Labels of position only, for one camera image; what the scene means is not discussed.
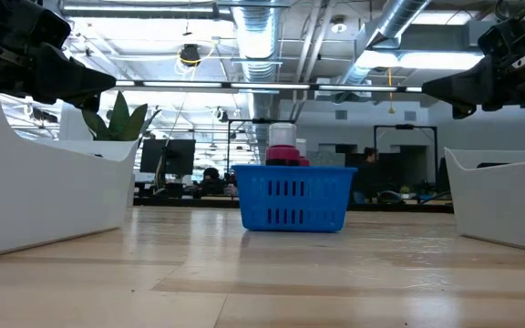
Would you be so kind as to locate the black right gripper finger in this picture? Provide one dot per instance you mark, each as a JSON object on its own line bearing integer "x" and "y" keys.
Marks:
{"x": 463, "y": 86}
{"x": 464, "y": 110}

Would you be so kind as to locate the pale grey plastic tray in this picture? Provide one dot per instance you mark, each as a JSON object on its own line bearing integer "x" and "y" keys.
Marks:
{"x": 504, "y": 205}

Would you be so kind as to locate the black computer monitor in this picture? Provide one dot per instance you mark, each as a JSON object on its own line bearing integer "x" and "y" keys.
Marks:
{"x": 167, "y": 157}

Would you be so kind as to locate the long ceiling light strip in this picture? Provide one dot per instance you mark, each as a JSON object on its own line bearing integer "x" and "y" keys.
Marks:
{"x": 267, "y": 85}

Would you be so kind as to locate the green potted plant white pot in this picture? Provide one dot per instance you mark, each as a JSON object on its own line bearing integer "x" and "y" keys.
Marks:
{"x": 119, "y": 118}

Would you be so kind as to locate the silver ventilation duct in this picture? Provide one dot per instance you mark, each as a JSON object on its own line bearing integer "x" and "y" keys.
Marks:
{"x": 258, "y": 41}
{"x": 399, "y": 18}

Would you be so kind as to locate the person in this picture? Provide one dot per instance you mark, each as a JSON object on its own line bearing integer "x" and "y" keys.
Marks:
{"x": 368, "y": 175}
{"x": 211, "y": 180}

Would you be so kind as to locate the black metal frame stand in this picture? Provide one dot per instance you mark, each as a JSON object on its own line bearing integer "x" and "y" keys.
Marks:
{"x": 404, "y": 126}

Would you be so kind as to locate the blue plastic slotted basket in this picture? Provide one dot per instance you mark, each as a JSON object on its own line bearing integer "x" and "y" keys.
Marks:
{"x": 317, "y": 200}

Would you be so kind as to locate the black ceiling-mounted device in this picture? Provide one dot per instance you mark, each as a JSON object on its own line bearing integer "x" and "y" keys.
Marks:
{"x": 190, "y": 54}

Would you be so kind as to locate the round white ceiling fixture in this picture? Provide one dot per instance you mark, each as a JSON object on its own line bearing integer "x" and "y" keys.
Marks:
{"x": 338, "y": 25}

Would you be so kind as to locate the white plastic tray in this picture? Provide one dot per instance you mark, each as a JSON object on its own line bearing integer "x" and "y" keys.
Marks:
{"x": 39, "y": 200}

